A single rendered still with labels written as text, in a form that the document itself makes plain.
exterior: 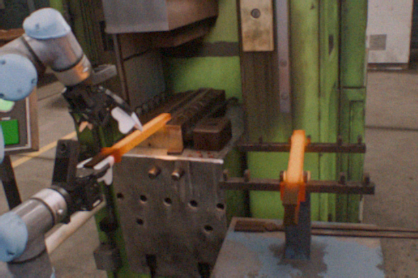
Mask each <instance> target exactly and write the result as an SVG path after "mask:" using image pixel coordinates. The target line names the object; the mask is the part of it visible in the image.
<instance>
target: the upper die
mask: <svg viewBox="0 0 418 278"><path fill-rule="evenodd" d="M102 2H103V9H104V16H105V21H106V28H107V33H108V34H115V33H128V32H142V31H168V30H171V29H175V28H177V27H181V26H184V25H187V24H190V23H194V22H197V21H200V20H203V19H207V18H210V17H212V16H216V15H218V14H219V11H218V3H217V0H102Z"/></svg>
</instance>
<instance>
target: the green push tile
mask: <svg viewBox="0 0 418 278"><path fill-rule="evenodd" d="M0 126H1V131H2V134H3V142H4V146H5V145H12V144H19V143H20V137H19V123H18V120H17V119H16V120H10V121H0Z"/></svg>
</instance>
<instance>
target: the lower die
mask: <svg viewBox="0 0 418 278"><path fill-rule="evenodd" d="M200 89H208V90H207V91H205V92H204V93H203V94H201V95H200V96H198V97H197V98H196V99H194V100H193V101H191V102H190V103H189V104H188V105H186V106H185V107H183V108H182V109H181V110H179V111H177V113H175V114H174V115H173V116H171V117H170V118H168V119H167V120H166V121H165V122H163V127H161V128H160V129H158V130H157V131H155V132H154V133H153V134H151V135H150V136H149V137H147V138H146V139H144V140H143V141H141V143H139V144H137V145H136V146H135V147H151V148H164V149H168V148H171V147H183V148H184V149H185V148H186V147H187V146H188V145H189V144H190V143H191V142H192V141H194V139H192V140H190V141H187V140H185V138H184V136H185V133H186V132H187V121H186V119H185V118H184V117H180V118H178V121H176V118H177V117H178V116H179V115H183V112H184V111H185V110H188V109H189V107H190V106H194V104H195V103H196V102H199V100H200V99H201V98H204V96H205V95H207V94H208V93H209V92H210V91H215V92H216V93H217V96H218V103H220V102H221V101H223V102H224V101H225V90H224V89H213V87H200V88H198V90H200ZM198 90H187V91H186V92H178V93H176V94H174V95H173V96H171V97H170V98H168V99H167V100H165V101H163V102H162V103H161V104H158V105H157V106H156V107H154V108H152V109H151V110H150V111H149V112H147V113H146V114H144V115H143V116H141V117H139V118H138V120H139V122H140V124H141V126H142V127H143V126H145V125H146V124H147V123H149V122H151V121H152V120H154V119H155V118H157V117H158V116H160V115H161V114H165V113H167V112H168V111H169V110H170V109H172V108H174V107H175V106H176V105H177V104H180V103H181V102H182V101H184V100H186V99H187V98H188V97H190V96H191V95H192V94H194V93H195V92H197V91H198ZM210 95H211V96H213V99H214V106H216V94H215V93H211V94H210ZM206 99H207V100H208V102H209V106H210V111H211V110H212V99H211V97H208V96H207V97H206ZM201 103H203V104H204V111H205V115H207V113H208V112H207V111H208V105H207V102H206V101H205V100H201ZM196 107H197V108H198V109H199V114H200V119H202V118H203V110H202V105H201V104H196ZM190 110H191V111H192V112H193V114H194V118H195V124H197V122H198V113H197V109H196V108H191V109H190ZM185 116H186V117H187V118H188V120H189V128H190V129H191V128H192V126H193V125H192V124H193V119H192V115H191V114H190V113H189V112H187V113H185ZM137 130H138V129H136V128H135V127H134V126H133V127H132V128H131V130H130V131H129V132H128V133H125V137H126V138H127V137H128V136H129V135H131V134H133V133H134V132H135V131H137ZM148 144H151V146H149V145H148Z"/></svg>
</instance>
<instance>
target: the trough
mask: <svg viewBox="0 0 418 278"><path fill-rule="evenodd" d="M207 90H208V89H200V90H198V91H197V92H195V93H194V94H192V95H191V96H190V97H188V98H187V99H186V100H184V101H182V102H181V103H180V104H177V105H176V106H175V107H174V108H172V109H170V110H169V111H168V112H167V113H166V114H170V116H173V115H174V114H175V113H177V111H179V110H181V109H182V108H183V107H185V106H186V105H188V104H189V103H190V102H191V101H193V100H194V99H196V98H197V97H198V96H200V95H201V94H203V93H204V92H205V91H207Z"/></svg>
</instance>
